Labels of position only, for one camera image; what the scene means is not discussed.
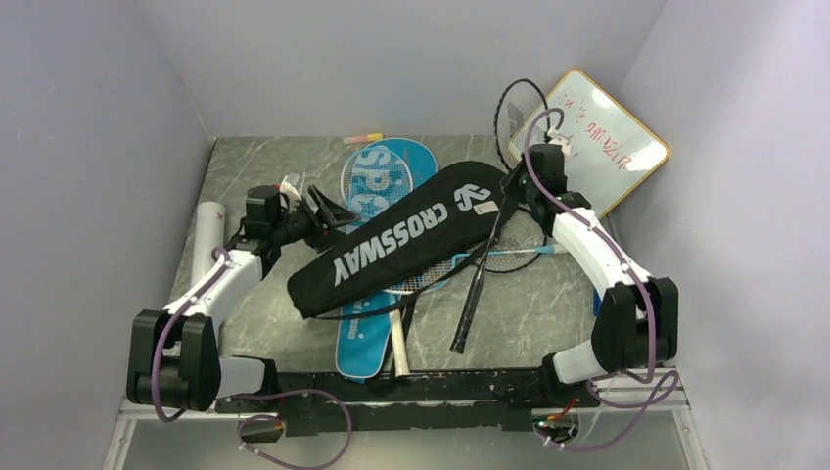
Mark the white shuttlecock tube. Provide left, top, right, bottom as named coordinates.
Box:
left=190, top=201, right=225, bottom=288

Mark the orange yellow marker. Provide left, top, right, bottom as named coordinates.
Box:
left=343, top=133, right=384, bottom=145

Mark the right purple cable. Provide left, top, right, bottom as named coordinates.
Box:
left=522, top=108, right=681, bottom=453

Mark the black racket cover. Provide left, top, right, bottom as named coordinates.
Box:
left=287, top=161, right=516, bottom=319

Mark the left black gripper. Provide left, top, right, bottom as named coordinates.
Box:
left=271, top=185, right=360, bottom=253

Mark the whiteboard with orange frame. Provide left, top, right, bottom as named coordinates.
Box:
left=499, top=69, right=670, bottom=217

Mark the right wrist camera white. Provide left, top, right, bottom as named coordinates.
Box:
left=546, top=128, right=576, bottom=162

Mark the black racket head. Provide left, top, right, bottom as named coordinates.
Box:
left=485, top=207, right=548, bottom=274
left=449, top=77, right=547, bottom=354

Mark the blue racket cover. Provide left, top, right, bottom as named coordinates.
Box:
left=334, top=137, right=438, bottom=380

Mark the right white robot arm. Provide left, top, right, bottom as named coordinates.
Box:
left=505, top=144, right=679, bottom=406

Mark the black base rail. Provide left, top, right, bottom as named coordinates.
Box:
left=215, top=367, right=599, bottom=437

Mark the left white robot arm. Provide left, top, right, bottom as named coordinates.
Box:
left=126, top=185, right=359, bottom=423

